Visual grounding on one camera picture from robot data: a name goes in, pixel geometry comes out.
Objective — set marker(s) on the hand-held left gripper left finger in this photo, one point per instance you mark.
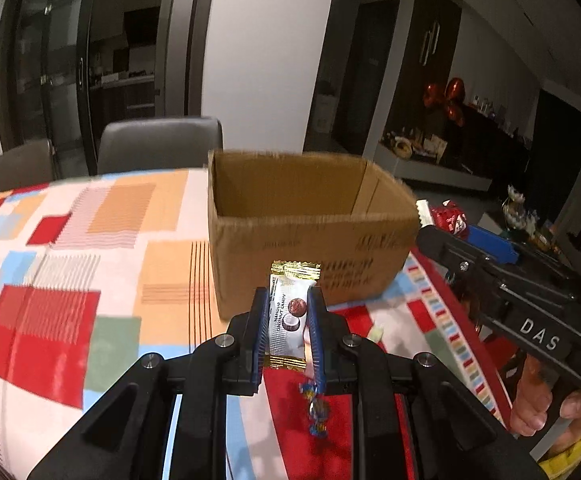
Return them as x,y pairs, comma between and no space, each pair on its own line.
259,330

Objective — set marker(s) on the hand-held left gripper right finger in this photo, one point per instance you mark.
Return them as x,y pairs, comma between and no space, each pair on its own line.
318,340

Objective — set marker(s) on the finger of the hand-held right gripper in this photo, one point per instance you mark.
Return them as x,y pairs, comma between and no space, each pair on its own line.
450,250
495,245

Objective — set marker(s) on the white gold-ended candy packet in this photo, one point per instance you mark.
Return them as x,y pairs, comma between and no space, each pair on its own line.
285,330

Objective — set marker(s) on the red snack packet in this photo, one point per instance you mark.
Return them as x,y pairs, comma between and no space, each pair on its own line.
448,217

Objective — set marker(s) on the brown cardboard box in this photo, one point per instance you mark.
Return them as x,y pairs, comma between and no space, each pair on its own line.
290,250

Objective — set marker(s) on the person's right forearm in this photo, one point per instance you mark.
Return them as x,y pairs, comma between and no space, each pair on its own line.
575,460

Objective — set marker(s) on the person's right hand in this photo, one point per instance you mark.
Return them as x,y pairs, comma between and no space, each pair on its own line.
530,400

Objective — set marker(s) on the white lotus ornament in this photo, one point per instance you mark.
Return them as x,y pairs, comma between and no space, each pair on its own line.
515,207

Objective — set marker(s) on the pale green candy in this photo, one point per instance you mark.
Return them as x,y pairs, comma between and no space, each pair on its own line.
376,333

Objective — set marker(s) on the blue twist-wrapped candy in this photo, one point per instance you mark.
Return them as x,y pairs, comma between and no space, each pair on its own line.
318,412

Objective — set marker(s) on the white low sideboard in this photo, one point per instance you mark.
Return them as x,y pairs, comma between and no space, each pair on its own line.
440,175

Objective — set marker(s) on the yellow round basket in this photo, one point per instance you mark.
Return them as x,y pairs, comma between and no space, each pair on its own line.
403,146

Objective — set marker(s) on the red foil balloon bunch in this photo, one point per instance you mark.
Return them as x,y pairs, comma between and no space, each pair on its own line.
453,91

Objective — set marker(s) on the dark interior door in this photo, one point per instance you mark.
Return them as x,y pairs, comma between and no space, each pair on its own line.
365,85

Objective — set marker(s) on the grey upholstered chair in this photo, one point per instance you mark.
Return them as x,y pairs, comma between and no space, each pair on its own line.
160,142
23,165

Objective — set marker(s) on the colourful patchwork tablecloth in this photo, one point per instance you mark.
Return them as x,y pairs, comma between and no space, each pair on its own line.
45,310

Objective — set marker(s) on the tall dark cabinet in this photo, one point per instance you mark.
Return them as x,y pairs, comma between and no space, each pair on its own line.
440,20

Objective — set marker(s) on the dark-framed sliding glass door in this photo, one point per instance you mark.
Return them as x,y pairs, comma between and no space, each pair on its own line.
70,35

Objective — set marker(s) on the dark wall unit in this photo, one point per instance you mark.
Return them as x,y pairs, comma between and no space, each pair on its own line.
545,160

